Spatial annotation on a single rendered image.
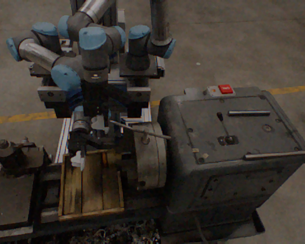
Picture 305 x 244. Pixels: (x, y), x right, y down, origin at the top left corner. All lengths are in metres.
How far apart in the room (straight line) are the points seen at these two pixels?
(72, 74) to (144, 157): 0.44
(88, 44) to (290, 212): 2.28
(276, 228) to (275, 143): 1.40
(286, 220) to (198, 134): 1.64
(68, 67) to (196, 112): 0.59
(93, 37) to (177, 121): 0.56
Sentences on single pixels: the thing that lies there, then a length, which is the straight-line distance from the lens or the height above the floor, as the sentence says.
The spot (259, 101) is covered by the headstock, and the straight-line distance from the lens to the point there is 1.35.
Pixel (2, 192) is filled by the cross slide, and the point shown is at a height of 0.97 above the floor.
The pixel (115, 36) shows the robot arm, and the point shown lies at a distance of 0.83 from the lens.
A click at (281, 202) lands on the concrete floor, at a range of 2.63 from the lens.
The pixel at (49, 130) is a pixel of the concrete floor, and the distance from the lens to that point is 2.80.
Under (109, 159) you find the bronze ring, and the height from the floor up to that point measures 1.11.
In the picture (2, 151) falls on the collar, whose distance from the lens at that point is 1.25.
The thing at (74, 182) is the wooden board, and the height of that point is 0.88.
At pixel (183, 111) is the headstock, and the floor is 1.25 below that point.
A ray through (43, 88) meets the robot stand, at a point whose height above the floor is 1.12.
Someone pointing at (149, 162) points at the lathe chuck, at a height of 1.19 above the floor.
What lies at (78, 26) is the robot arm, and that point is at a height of 1.66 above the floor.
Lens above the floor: 2.07
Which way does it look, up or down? 48 degrees down
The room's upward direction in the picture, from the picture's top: 6 degrees clockwise
